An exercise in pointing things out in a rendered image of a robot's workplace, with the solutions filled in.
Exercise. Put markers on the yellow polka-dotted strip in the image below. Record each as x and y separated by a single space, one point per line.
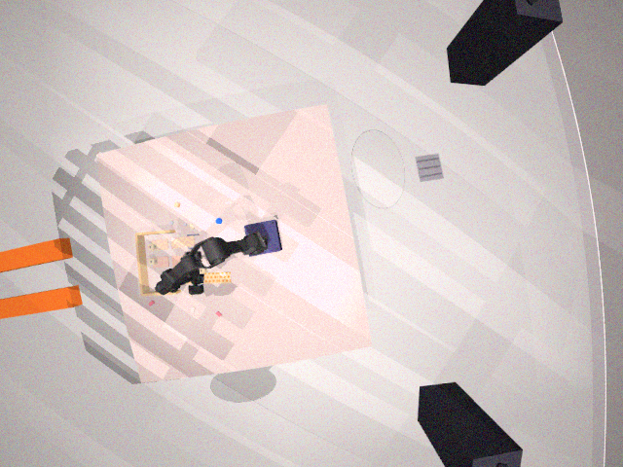
217 277

